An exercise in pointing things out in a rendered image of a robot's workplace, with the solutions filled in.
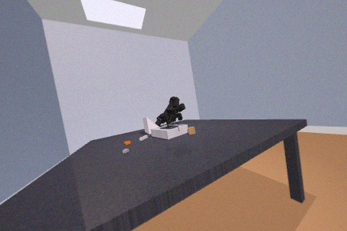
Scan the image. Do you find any small tan block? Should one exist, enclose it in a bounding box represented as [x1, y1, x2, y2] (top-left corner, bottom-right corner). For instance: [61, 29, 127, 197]
[188, 127, 196, 134]

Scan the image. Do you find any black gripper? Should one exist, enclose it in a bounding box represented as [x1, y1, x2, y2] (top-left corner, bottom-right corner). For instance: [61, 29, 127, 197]
[160, 112, 182, 124]

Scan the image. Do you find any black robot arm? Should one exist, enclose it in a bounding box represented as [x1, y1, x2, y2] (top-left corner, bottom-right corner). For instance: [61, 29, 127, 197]
[155, 97, 185, 126]

